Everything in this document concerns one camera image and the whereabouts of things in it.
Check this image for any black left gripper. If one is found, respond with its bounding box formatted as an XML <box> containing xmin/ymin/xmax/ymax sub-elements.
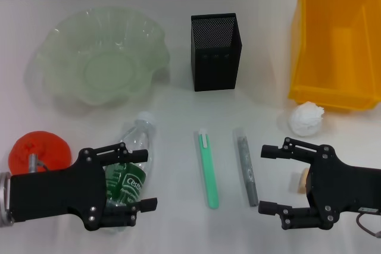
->
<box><xmin>8</xmin><ymin>143</ymin><xmax>158</xmax><ymax>231</ymax></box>

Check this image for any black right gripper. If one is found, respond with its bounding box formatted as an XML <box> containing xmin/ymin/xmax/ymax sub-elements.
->
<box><xmin>258</xmin><ymin>137</ymin><xmax>381</xmax><ymax>231</ymax></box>

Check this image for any grey pen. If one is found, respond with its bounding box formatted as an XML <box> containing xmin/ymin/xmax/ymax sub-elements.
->
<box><xmin>233</xmin><ymin>127</ymin><xmax>259</xmax><ymax>207</ymax></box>

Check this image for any small wooden block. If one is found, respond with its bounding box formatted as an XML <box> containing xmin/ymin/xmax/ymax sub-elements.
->
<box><xmin>298</xmin><ymin>168</ymin><xmax>310</xmax><ymax>195</ymax></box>

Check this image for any clear bottle with green label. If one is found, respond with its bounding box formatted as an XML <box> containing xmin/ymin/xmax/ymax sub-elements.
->
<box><xmin>103</xmin><ymin>111</ymin><xmax>158</xmax><ymax>234</ymax></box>

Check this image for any white paper ball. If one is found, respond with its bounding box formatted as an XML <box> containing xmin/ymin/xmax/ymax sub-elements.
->
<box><xmin>288</xmin><ymin>102</ymin><xmax>325</xmax><ymax>137</ymax></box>

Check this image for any red-orange knobbly orange fruit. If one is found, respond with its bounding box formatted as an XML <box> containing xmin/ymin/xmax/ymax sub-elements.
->
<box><xmin>8</xmin><ymin>130</ymin><xmax>73</xmax><ymax>175</ymax></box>

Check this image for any black mesh pen holder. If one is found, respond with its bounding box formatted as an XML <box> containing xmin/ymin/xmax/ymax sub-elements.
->
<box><xmin>190</xmin><ymin>12</ymin><xmax>243</xmax><ymax>92</ymax></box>

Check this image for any translucent green wavy fruit bowl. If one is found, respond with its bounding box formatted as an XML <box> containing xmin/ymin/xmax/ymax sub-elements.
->
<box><xmin>25</xmin><ymin>7</ymin><xmax>171</xmax><ymax>109</ymax></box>

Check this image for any yellow plastic bin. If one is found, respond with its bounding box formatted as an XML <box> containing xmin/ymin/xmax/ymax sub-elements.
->
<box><xmin>287</xmin><ymin>0</ymin><xmax>381</xmax><ymax>114</ymax></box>

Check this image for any right gripper cable with plug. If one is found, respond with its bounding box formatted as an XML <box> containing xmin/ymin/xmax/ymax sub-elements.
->
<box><xmin>355</xmin><ymin>212</ymin><xmax>381</xmax><ymax>236</ymax></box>

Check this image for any gripper cable with plug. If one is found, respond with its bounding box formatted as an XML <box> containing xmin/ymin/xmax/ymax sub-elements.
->
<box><xmin>355</xmin><ymin>212</ymin><xmax>381</xmax><ymax>236</ymax></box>
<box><xmin>29</xmin><ymin>153</ymin><xmax>50</xmax><ymax>173</ymax></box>

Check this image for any left gripper cable with plug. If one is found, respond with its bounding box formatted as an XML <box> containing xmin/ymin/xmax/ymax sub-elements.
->
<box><xmin>29</xmin><ymin>153</ymin><xmax>50</xmax><ymax>173</ymax></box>

